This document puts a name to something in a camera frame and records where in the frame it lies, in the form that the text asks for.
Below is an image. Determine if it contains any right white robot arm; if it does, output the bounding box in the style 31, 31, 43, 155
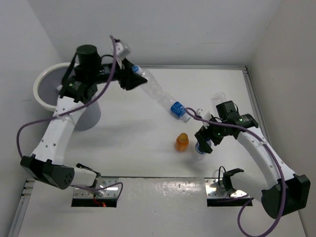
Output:
194, 101, 311, 219

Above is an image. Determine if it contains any clear crushed bottle white cap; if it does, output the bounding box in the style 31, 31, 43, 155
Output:
211, 92, 226, 109

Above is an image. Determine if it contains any metal base plate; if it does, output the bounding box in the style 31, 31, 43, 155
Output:
204, 178, 249, 199
73, 176, 121, 199

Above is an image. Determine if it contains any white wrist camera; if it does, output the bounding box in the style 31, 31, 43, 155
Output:
115, 39, 131, 60
196, 109, 212, 128

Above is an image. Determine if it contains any white round plastic bin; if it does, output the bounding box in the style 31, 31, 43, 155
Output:
33, 62, 101, 131

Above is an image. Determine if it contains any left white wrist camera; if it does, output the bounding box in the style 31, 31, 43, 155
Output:
115, 39, 131, 60

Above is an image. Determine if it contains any lying blue label water bottle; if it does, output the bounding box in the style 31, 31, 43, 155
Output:
158, 92, 191, 123

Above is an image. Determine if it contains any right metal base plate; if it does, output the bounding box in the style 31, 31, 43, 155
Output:
204, 178, 249, 199

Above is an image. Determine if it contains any clear bottle blue white cap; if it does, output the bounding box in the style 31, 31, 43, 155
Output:
132, 65, 164, 101

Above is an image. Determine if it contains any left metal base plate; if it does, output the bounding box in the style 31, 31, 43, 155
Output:
73, 176, 121, 199

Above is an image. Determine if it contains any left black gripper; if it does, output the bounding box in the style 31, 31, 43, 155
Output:
89, 56, 146, 90

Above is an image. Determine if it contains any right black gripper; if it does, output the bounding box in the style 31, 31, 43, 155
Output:
194, 115, 230, 153

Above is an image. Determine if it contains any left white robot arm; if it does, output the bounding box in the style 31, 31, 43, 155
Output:
20, 40, 147, 190

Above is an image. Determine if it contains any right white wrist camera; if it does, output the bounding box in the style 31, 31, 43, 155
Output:
196, 109, 212, 128

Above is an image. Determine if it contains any blue label water bottle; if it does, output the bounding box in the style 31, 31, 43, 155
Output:
158, 92, 191, 123
193, 141, 208, 161

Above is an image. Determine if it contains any orange juice bottle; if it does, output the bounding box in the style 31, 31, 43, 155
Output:
175, 133, 189, 152

